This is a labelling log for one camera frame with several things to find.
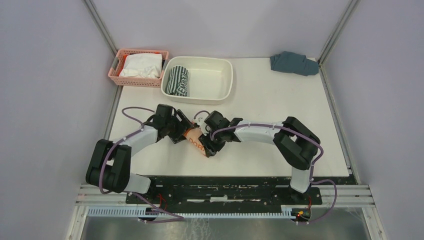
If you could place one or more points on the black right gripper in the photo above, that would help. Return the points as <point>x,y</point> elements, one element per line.
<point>211,149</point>

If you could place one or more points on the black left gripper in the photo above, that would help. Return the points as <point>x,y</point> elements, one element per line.
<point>182,125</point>

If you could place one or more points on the orange and cream cloth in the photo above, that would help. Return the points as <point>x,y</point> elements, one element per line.
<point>192,135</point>

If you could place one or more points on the green white striped towel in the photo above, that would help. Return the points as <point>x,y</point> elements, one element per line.
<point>178,81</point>

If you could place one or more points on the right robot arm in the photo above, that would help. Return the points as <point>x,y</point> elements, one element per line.
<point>298,145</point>

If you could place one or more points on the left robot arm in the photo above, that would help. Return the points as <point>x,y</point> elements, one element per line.
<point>109,168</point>

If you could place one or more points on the white plastic tub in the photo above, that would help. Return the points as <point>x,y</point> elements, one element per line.
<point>209,80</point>

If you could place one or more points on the white cloth in basket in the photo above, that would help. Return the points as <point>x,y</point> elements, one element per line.
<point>142,65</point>

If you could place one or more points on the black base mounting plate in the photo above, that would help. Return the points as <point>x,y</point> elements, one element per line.
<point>227,195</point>

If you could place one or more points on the blue-grey folded cloth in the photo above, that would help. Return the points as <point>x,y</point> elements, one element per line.
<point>293,63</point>

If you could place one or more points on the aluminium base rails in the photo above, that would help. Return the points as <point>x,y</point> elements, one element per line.
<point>346,196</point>

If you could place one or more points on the white slotted cable duct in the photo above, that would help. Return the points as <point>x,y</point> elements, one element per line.
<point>144,212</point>

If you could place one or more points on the aluminium frame post left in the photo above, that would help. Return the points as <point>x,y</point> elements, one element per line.
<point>101,26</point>

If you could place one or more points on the aluminium frame post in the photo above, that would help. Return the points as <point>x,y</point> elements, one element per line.
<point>334,36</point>
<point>101,26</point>

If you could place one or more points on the aluminium frame post right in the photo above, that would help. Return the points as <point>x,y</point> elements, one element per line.
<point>334,36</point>

